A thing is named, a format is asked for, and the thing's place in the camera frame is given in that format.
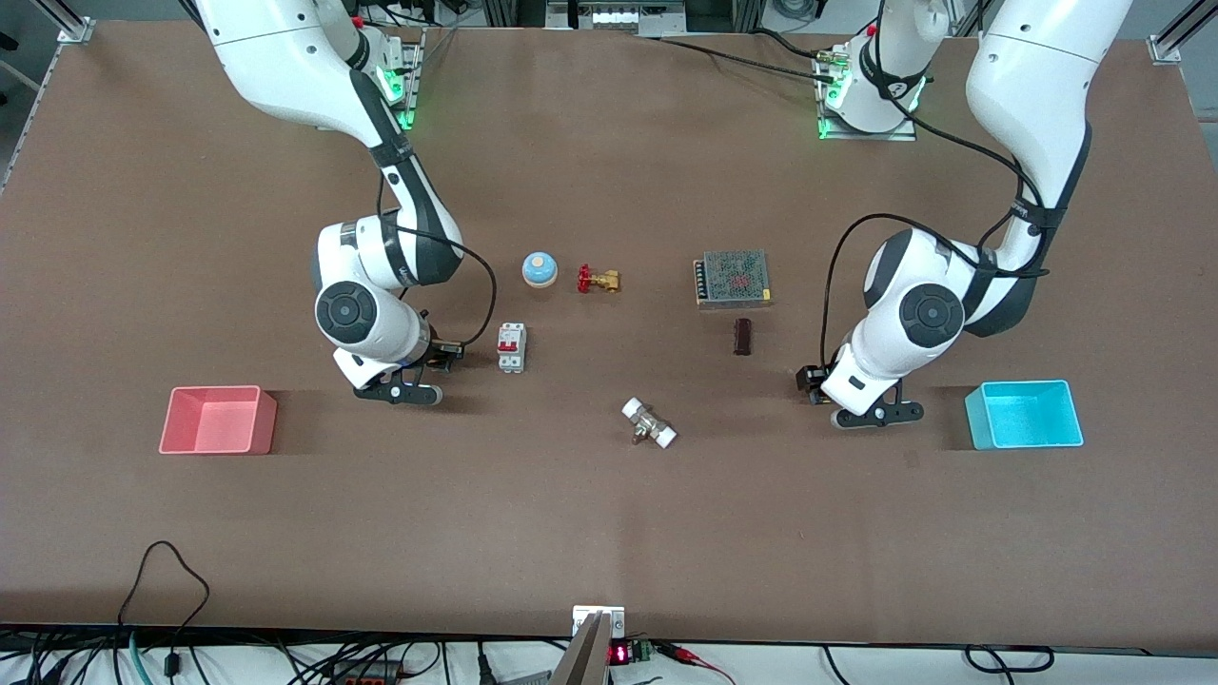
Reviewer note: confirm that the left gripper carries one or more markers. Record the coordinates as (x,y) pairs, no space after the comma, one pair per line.
(815,379)

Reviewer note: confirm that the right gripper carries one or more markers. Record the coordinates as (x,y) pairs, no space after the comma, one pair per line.
(440,354)

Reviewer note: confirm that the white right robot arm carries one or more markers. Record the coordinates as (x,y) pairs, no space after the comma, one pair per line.
(285,57)

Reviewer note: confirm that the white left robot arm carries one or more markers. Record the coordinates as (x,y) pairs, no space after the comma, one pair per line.
(1028,86)

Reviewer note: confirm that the white circuit breaker red switches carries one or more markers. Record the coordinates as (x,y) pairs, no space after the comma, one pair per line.
(511,347)

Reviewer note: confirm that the dark brown rectangular block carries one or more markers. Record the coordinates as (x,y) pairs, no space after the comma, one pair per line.
(742,337)

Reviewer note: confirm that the blue round bell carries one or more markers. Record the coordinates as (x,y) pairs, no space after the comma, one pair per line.
(540,268)

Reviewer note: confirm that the metal mesh power supply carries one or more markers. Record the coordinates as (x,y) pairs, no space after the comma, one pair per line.
(733,278)

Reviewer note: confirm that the metal fitting white caps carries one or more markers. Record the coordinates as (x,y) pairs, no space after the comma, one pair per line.
(649,424)

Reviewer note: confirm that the cyan plastic box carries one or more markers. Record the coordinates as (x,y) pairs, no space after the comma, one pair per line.
(1028,423)

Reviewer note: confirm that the pink plastic box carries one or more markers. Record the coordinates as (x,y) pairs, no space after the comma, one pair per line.
(219,433)

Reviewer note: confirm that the red clip lead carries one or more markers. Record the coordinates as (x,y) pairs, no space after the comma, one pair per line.
(687,655)

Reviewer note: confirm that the black power strip orange sockets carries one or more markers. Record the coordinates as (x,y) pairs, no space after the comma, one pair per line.
(366,677)

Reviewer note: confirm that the red LED display module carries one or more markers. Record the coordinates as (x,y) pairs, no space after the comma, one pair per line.
(618,654)

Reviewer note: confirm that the white lit control unit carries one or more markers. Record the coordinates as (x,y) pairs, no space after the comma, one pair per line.
(618,17)

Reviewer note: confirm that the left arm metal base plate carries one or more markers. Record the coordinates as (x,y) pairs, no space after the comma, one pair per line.
(871,136)

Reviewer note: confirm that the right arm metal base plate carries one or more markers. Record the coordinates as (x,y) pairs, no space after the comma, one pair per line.
(412,86)

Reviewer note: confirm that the silver camera mount bracket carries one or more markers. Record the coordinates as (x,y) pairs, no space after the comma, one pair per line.
(582,618)

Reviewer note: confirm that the grey camera pole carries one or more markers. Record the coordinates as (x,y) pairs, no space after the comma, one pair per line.
(582,661)

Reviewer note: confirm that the aluminium frame profile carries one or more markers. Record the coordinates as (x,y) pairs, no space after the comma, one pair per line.
(71,29)
(1170,43)

